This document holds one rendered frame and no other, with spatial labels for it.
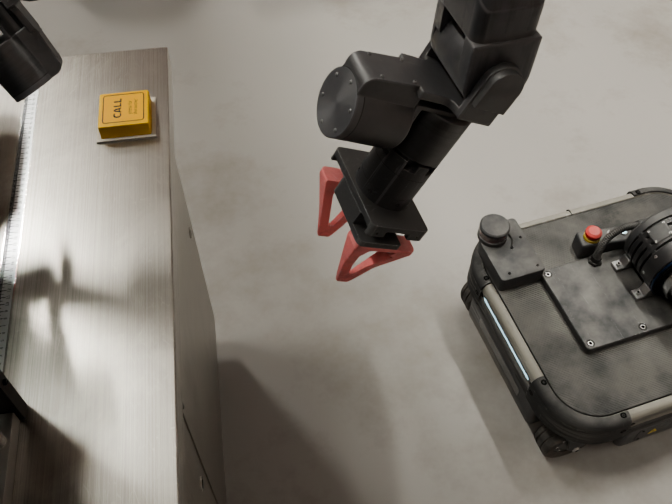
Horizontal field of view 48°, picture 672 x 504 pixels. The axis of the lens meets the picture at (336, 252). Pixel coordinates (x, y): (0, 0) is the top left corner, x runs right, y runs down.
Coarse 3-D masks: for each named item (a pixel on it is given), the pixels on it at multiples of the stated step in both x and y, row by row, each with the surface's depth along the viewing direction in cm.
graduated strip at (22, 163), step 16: (32, 96) 110; (32, 112) 108; (32, 128) 106; (32, 144) 104; (16, 160) 103; (16, 176) 101; (16, 192) 99; (16, 208) 97; (16, 224) 96; (16, 240) 94; (16, 256) 93; (0, 272) 91; (16, 272) 91; (0, 288) 90; (0, 304) 89; (0, 320) 87; (0, 336) 86; (0, 352) 85; (0, 368) 84
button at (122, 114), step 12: (108, 96) 107; (120, 96) 107; (132, 96) 107; (144, 96) 107; (108, 108) 105; (120, 108) 105; (132, 108) 105; (144, 108) 105; (108, 120) 104; (120, 120) 104; (132, 120) 104; (144, 120) 104; (108, 132) 104; (120, 132) 104; (132, 132) 105; (144, 132) 105
